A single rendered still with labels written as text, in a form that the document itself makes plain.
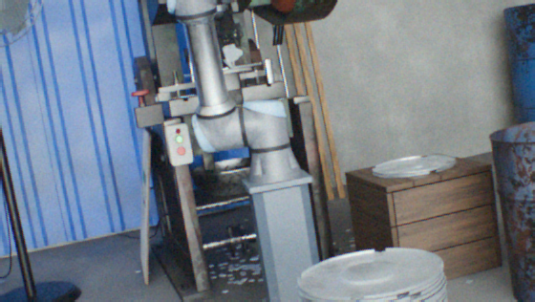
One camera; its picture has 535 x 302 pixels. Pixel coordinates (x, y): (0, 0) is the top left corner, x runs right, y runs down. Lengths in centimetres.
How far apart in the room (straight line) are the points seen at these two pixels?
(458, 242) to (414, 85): 215
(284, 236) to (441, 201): 56
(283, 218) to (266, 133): 25
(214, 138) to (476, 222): 91
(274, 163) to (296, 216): 16
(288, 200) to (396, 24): 248
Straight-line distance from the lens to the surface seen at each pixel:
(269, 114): 201
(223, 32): 245
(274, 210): 203
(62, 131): 383
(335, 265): 151
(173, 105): 261
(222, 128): 202
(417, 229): 229
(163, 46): 293
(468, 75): 459
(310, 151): 259
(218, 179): 267
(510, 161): 199
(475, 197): 237
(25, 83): 385
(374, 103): 427
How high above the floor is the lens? 79
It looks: 7 degrees down
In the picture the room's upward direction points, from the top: 9 degrees counter-clockwise
